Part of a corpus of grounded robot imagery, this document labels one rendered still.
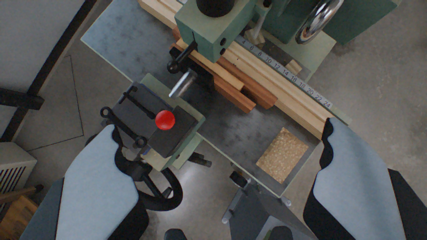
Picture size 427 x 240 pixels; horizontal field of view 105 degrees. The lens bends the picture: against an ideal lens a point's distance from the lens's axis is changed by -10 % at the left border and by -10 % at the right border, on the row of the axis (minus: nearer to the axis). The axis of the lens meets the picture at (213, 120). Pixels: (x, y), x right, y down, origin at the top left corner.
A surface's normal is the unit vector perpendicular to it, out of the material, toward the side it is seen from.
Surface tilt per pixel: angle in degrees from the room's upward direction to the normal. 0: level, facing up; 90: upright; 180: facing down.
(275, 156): 14
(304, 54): 0
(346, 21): 90
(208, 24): 0
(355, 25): 90
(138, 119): 0
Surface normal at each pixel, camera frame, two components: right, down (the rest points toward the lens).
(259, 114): -0.03, -0.08
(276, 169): -0.26, 0.23
